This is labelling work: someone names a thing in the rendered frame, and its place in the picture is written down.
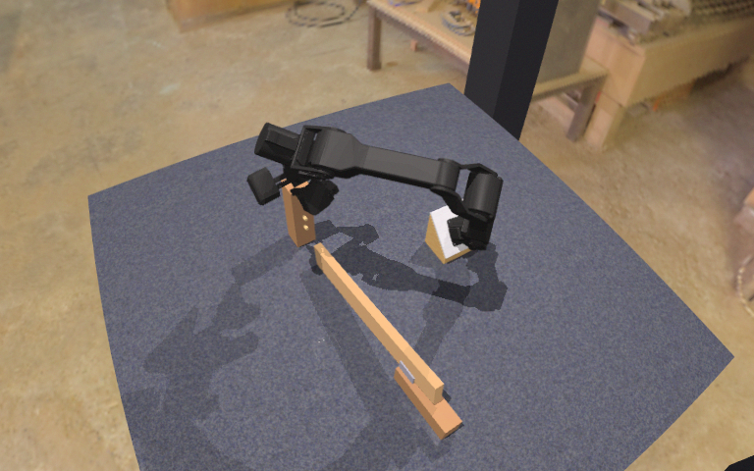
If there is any long wooden rail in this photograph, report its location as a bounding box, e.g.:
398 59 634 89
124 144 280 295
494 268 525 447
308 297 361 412
313 242 444 404

